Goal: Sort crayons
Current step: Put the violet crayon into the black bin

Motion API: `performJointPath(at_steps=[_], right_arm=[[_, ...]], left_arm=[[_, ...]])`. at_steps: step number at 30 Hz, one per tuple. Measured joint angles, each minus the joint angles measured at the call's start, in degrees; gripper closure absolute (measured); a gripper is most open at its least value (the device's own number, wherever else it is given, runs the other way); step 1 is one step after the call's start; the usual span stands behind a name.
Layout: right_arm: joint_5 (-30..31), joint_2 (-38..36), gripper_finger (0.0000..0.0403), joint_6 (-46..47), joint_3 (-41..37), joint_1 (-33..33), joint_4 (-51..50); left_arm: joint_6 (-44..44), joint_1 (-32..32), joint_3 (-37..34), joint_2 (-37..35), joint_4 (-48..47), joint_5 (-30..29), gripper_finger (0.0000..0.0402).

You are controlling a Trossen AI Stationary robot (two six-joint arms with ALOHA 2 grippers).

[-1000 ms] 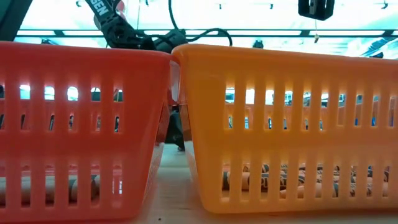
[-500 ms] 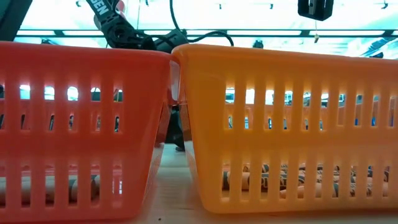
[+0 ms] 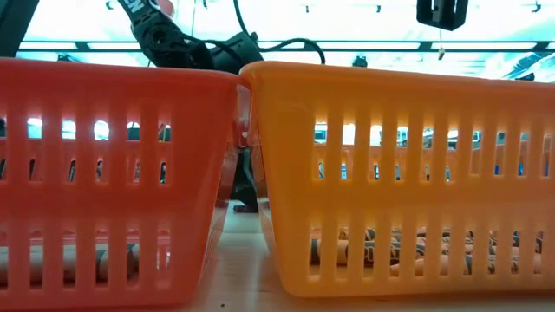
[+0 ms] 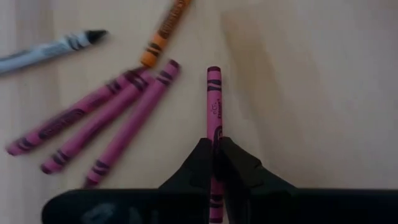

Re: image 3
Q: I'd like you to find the red desk lamp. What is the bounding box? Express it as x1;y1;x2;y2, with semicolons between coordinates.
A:
156;0;177;18

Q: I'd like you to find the red slotted plastic basket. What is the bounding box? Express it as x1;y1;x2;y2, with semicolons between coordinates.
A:
0;57;252;311

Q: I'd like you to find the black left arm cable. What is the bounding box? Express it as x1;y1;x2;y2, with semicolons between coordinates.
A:
190;0;326;65

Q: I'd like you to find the orange slotted plastic basket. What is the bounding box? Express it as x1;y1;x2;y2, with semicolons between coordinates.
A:
239;60;555;299

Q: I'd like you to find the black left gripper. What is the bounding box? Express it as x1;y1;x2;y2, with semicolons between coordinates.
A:
207;30;265;75

